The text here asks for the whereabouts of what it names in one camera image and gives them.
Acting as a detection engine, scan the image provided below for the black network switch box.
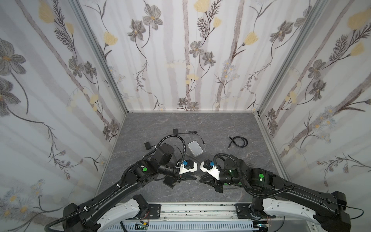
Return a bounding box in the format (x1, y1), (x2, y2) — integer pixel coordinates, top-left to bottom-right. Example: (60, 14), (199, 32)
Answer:
(163, 176), (177, 189)

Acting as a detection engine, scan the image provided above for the black power adapter with cable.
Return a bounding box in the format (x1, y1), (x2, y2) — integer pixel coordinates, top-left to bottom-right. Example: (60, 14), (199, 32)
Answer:
(145, 142), (162, 150)

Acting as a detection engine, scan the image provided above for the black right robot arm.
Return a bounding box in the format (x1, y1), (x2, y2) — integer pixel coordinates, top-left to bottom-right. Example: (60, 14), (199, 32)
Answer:
(200, 153), (352, 232)

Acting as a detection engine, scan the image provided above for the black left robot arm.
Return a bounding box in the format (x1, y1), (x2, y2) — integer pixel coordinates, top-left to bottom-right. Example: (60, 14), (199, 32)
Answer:
(44, 134), (186, 232)

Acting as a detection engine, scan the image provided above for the white rectangular device box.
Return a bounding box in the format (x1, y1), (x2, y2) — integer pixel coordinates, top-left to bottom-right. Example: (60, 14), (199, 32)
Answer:
(187, 141), (203, 157)

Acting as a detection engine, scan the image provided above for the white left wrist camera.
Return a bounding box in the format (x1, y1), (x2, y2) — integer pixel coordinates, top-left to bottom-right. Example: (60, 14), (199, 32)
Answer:
(179, 159), (198, 175)

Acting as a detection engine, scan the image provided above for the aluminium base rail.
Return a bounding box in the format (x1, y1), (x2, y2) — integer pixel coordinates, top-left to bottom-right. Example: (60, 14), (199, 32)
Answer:
(78, 201), (322, 232)

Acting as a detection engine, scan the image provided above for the coiled black cable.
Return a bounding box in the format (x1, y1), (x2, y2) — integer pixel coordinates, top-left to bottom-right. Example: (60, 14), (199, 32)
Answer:
(227, 135), (249, 150)

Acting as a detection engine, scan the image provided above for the white slotted cable duct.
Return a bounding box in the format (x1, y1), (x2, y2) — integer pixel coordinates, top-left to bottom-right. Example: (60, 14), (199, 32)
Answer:
(105, 221), (259, 232)

